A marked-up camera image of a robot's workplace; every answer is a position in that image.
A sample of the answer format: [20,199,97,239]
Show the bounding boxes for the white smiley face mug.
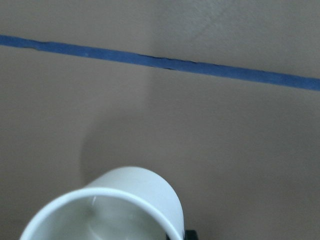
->
[21,166,185,240]

